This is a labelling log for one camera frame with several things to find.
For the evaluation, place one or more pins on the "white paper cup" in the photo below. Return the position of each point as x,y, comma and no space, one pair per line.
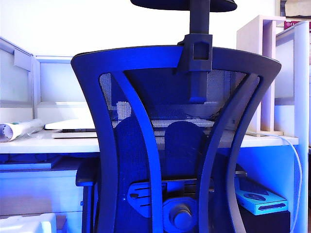
122,110

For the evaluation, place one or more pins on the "white wooden shelf box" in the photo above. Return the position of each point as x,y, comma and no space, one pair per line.
250,48

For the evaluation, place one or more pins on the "black box under desk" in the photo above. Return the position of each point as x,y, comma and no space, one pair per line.
267,222

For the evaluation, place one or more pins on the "white desk partition panel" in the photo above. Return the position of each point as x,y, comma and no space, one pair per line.
17,80

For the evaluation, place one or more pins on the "white foam packaging block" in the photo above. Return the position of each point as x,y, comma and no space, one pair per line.
26,223

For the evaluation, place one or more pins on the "white drawer cabinet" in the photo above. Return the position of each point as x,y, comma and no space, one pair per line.
36,191

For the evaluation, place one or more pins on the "white closed laptop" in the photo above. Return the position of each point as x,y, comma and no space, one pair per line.
70,125

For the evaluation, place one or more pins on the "rolled white paper bundle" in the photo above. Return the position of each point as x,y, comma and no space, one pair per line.
17,129

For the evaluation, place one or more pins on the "teal product box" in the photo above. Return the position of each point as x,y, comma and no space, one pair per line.
260,201

